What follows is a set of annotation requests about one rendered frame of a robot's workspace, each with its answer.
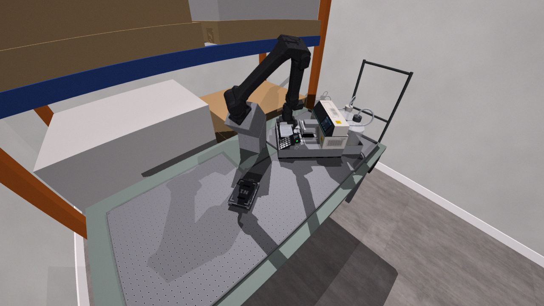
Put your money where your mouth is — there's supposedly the white multiwell plate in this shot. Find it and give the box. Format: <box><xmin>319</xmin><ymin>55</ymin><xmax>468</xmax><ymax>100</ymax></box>
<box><xmin>280</xmin><ymin>125</ymin><xmax>293</xmax><ymax>137</ymax></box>

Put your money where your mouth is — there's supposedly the clear bottle with grey cap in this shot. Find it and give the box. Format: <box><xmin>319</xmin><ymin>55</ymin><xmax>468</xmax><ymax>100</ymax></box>
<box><xmin>340</xmin><ymin>105</ymin><xmax>354</xmax><ymax>121</ymax></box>

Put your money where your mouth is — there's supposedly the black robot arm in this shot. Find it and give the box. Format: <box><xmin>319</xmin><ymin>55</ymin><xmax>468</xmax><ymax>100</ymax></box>
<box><xmin>224</xmin><ymin>34</ymin><xmax>311</xmax><ymax>125</ymax></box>

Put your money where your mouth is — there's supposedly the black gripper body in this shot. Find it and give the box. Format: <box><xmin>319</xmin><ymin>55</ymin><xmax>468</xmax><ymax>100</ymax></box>
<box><xmin>276</xmin><ymin>112</ymin><xmax>298</xmax><ymax>125</ymax></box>

